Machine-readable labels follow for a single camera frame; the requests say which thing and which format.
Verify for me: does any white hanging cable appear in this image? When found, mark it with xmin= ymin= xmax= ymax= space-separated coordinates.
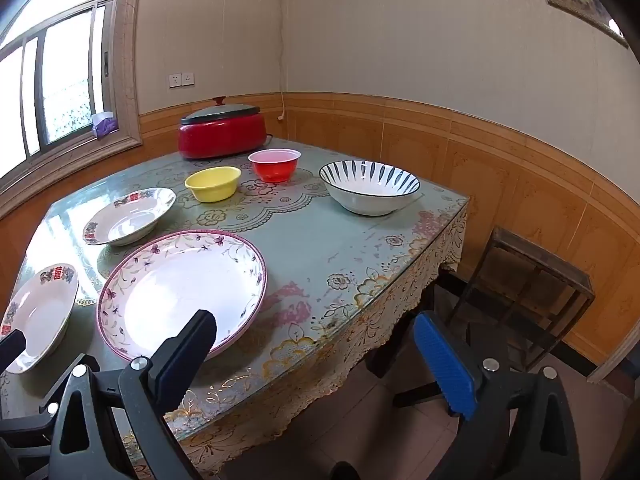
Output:
xmin=276 ymin=0 xmax=289 ymax=122

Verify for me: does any dark table leg frame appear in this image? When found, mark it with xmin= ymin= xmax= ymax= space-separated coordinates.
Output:
xmin=365 ymin=270 xmax=481 ymax=411

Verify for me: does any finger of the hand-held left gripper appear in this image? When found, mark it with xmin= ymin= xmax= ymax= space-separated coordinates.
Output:
xmin=0 ymin=396 xmax=63 ymax=441
xmin=0 ymin=329 xmax=27 ymax=375

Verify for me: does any white deep plate red mark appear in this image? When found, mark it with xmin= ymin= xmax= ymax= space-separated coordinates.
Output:
xmin=0 ymin=263 xmax=80 ymax=375
xmin=82 ymin=187 xmax=177 ymax=247

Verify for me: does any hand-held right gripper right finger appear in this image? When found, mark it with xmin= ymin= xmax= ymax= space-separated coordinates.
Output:
xmin=412 ymin=310 xmax=583 ymax=480

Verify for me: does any blue striped ceramic bowl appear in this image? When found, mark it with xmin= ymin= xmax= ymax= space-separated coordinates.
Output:
xmin=319 ymin=159 xmax=421 ymax=216

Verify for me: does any large floral purple-rim plate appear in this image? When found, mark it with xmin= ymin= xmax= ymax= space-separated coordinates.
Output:
xmin=96 ymin=229 xmax=268 ymax=363

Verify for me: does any red electric cooker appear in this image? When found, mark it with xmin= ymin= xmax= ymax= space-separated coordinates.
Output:
xmin=178 ymin=112 xmax=268 ymax=161

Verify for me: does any wooden stool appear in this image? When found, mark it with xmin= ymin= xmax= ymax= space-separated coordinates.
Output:
xmin=445 ymin=226 xmax=596 ymax=373

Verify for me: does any purple tissue pack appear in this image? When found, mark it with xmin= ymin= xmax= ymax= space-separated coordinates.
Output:
xmin=91 ymin=110 xmax=120 ymax=138

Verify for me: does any red plastic bowl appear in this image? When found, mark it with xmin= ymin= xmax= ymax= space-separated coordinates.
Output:
xmin=248 ymin=148 xmax=302 ymax=184

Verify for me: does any yellow plastic bowl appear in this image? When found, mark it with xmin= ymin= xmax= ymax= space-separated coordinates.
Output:
xmin=184 ymin=166 xmax=242 ymax=204

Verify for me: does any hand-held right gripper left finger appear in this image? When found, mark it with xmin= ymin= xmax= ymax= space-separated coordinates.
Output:
xmin=47 ymin=309 xmax=218 ymax=480

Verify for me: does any grey cooker lid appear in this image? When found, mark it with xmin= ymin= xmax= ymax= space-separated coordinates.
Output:
xmin=180 ymin=96 xmax=257 ymax=126

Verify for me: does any window with stone frame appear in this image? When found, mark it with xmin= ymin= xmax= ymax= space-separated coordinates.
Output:
xmin=0 ymin=0 xmax=146 ymax=211

